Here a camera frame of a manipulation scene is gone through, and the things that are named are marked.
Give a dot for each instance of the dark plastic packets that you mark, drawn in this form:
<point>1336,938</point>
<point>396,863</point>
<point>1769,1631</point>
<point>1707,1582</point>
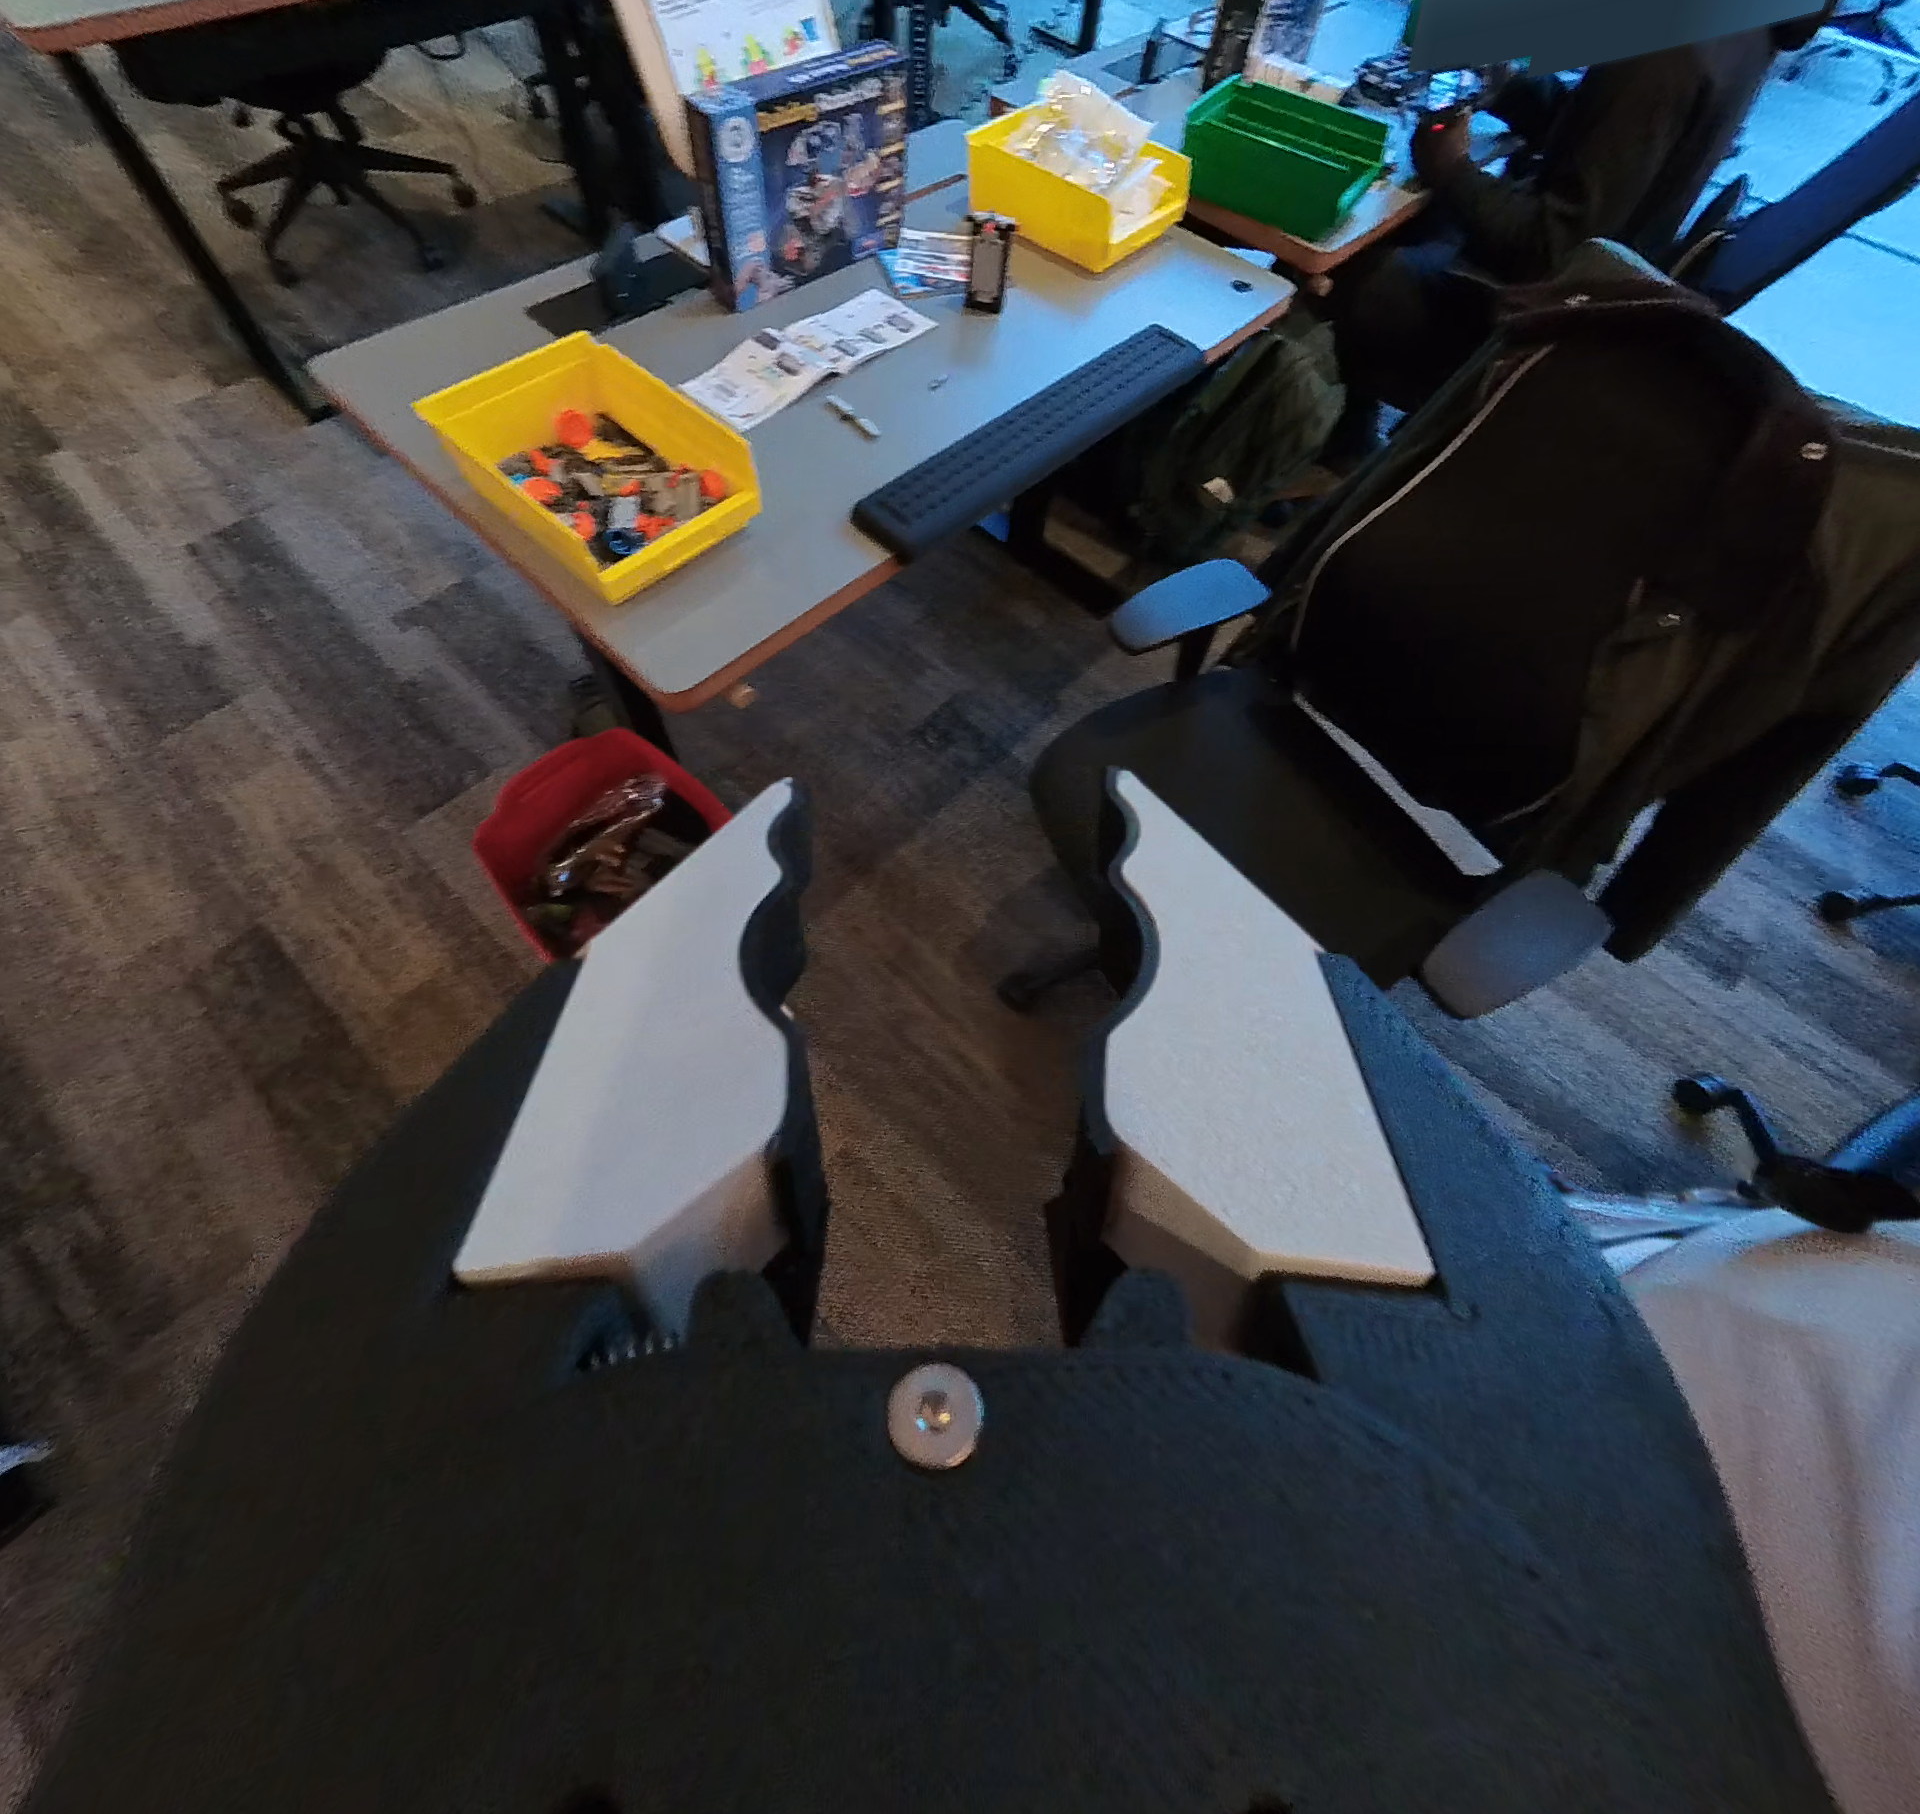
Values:
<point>611,852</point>

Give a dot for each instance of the person's white clothing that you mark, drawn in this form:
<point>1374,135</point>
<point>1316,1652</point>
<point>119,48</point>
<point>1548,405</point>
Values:
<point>1782,1396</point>

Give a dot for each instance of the black chair base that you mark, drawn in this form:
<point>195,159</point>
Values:
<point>1800,1188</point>

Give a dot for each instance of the red floor bin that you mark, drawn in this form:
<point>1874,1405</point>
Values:
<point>524,822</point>

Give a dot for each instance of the black desk mat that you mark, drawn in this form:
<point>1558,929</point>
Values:
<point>565,314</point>

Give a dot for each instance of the pile of toy parts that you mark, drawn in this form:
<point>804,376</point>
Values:
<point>611,485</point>

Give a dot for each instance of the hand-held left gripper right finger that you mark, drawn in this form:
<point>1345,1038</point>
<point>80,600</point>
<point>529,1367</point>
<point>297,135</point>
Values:
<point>1262,1110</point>

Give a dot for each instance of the green storage bin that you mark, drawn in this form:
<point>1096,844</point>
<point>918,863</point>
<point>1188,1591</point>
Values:
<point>1275,181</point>

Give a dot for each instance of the blue toy kit box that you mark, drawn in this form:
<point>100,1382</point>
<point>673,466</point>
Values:
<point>793,181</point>

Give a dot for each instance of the black office chair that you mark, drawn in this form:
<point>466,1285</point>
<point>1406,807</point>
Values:
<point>284,61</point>

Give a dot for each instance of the brown rimmed desk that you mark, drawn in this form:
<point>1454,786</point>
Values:
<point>1391,206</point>

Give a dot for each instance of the wooden sheet stand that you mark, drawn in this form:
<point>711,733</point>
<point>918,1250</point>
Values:
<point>637,48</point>

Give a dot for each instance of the office chair with grey armrests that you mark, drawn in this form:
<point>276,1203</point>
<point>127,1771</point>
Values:
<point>1198,796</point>

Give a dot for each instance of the instruction booklet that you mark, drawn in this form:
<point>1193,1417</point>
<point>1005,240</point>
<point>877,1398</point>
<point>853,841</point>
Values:
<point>807,352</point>

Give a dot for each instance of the black wrist rest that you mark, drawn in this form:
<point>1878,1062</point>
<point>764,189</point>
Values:
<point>1034,441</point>

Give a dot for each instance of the yellow bin of toy parts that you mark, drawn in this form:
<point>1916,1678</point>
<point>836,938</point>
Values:
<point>494,405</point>

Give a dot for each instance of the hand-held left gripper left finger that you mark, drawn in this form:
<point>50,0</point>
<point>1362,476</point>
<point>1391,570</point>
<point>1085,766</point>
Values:
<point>644,1092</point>

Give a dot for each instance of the black electronic device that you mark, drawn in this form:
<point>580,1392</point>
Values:
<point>637,276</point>

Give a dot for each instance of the black jacket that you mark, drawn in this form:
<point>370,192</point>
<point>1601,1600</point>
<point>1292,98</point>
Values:
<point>1500,615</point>

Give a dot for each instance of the grey toy wing assembly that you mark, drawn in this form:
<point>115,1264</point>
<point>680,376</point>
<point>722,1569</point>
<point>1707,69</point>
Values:
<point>849,414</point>

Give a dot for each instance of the small printed leaflet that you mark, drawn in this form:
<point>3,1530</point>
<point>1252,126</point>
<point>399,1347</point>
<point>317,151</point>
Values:
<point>918,262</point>

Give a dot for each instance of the yellow bin of clear bags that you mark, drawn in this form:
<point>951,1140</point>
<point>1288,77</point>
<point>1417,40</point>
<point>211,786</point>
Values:
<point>1078,232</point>

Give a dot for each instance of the green backpack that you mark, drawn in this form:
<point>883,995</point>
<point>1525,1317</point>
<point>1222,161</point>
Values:
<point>1242,436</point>

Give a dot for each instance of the clear plastic bags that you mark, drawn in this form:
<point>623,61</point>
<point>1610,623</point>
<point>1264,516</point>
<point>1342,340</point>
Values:
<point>1073,135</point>

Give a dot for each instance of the black toy motor block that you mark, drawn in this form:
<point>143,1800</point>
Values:
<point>992,270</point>

